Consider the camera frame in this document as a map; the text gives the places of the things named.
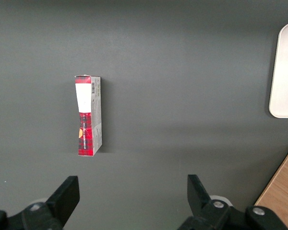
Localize beige plastic tray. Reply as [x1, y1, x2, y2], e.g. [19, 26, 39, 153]
[268, 22, 288, 119]

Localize wooden drawer cabinet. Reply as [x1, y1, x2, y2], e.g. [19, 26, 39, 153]
[254, 143, 288, 230]

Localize red plaid cardboard box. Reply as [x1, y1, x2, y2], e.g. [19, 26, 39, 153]
[74, 75, 103, 157]

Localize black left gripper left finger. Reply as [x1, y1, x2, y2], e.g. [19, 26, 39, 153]
[0, 175, 81, 230]

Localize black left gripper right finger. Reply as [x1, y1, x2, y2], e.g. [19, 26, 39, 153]
[177, 174, 288, 230]

